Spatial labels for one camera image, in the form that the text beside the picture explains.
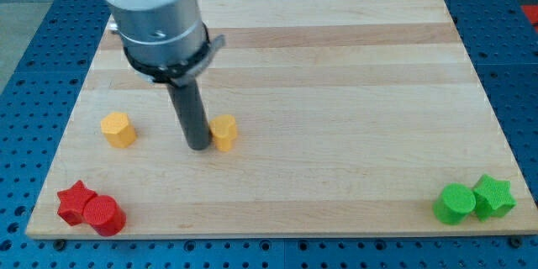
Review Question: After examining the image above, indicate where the red star block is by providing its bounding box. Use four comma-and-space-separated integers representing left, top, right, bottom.
56, 180, 98, 226

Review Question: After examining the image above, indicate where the wooden board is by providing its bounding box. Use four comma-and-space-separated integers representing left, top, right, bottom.
26, 0, 537, 240

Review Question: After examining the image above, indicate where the yellow heart block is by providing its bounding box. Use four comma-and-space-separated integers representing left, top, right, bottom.
209, 114, 238, 152

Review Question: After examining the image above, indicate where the green cylinder block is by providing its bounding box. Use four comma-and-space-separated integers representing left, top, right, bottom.
432, 183, 476, 225

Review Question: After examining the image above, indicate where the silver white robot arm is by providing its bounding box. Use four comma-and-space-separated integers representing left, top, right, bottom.
106, 0, 225, 87

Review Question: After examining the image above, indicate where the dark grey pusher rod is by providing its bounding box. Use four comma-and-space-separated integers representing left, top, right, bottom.
166, 81, 211, 150

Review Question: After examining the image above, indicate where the green star block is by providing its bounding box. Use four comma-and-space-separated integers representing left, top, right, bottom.
472, 174, 517, 221

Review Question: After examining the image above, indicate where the yellow hexagon block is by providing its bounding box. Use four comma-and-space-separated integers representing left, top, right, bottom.
100, 112, 138, 148

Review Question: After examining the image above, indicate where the red cylinder block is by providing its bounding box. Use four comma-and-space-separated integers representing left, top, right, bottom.
82, 195, 126, 237

